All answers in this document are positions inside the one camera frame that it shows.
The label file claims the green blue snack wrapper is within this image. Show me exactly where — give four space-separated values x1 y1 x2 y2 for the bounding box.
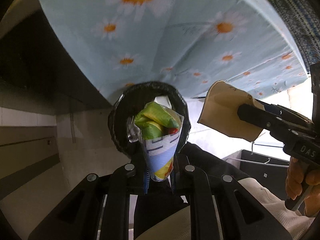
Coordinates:
127 101 184 181

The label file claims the black trash bin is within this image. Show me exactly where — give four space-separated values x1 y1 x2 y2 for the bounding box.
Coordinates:
108 81 191 159

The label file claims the person's right hand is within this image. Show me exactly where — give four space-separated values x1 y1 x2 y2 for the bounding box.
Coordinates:
285 157 320 217

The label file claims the blue daisy tablecloth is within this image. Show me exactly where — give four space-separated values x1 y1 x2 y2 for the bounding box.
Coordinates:
39 0 307 102

